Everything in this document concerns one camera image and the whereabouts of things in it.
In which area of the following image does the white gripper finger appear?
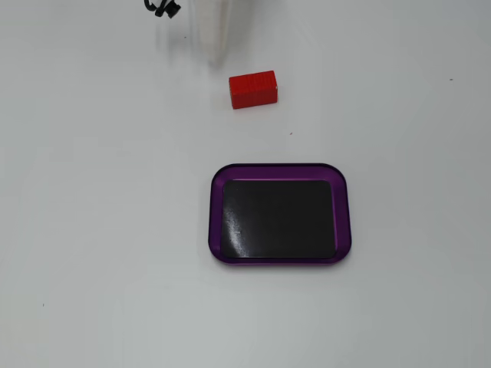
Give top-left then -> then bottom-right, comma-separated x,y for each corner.
186,0 -> 232,71

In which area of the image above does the red rectangular block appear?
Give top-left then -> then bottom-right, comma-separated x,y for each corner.
228,69 -> 278,110

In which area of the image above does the purple tray with black bottom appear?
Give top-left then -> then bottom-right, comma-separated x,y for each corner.
207,163 -> 353,268

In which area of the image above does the black cable with clip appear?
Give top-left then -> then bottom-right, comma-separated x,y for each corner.
143,0 -> 182,20

